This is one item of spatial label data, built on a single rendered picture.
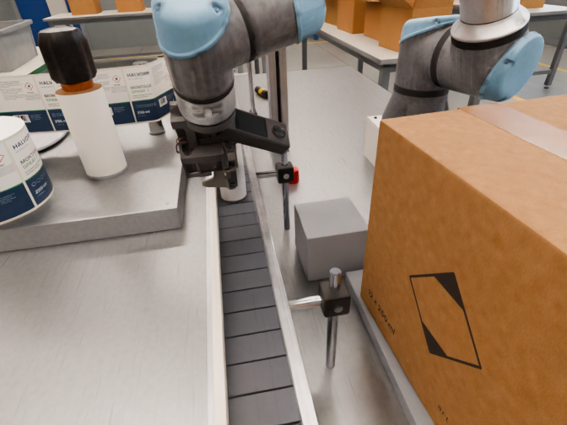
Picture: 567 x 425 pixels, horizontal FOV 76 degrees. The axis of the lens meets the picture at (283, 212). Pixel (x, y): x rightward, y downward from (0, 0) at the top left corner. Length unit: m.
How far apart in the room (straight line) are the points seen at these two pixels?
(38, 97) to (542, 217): 1.07
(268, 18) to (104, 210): 0.50
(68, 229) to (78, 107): 0.24
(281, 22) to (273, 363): 0.38
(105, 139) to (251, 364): 0.59
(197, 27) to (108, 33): 8.33
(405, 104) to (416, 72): 0.07
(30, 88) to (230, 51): 0.77
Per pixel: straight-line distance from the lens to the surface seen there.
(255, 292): 0.52
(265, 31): 0.44
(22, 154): 0.84
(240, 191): 0.70
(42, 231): 0.82
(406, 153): 0.37
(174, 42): 0.41
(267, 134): 0.54
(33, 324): 0.68
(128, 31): 8.64
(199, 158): 0.54
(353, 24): 3.25
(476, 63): 0.74
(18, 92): 1.14
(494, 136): 0.40
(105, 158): 0.88
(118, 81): 1.06
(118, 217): 0.76
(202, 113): 0.47
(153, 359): 0.55
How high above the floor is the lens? 1.26
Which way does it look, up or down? 34 degrees down
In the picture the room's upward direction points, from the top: 3 degrees counter-clockwise
